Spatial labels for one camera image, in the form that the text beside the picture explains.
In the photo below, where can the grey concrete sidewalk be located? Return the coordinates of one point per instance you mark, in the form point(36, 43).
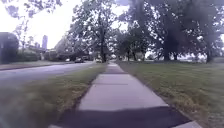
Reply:
point(116, 93)

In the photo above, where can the tree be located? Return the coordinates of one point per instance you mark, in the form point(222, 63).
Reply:
point(101, 36)

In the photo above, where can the car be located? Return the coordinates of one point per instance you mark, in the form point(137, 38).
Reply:
point(79, 60)

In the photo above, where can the grass strip beside road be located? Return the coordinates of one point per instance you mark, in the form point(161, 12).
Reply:
point(56, 93)

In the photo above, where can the group of trees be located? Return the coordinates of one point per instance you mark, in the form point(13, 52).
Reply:
point(170, 36)

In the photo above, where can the wide grass lawn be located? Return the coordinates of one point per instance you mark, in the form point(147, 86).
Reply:
point(180, 80)

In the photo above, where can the tall building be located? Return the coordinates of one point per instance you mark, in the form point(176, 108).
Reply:
point(44, 41)

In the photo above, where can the grey asphalt road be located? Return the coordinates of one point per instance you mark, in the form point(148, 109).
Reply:
point(33, 71)

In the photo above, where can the row of bushes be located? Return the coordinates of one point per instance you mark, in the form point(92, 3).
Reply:
point(33, 55)

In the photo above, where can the round dark bush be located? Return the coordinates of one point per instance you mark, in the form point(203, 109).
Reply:
point(8, 46)

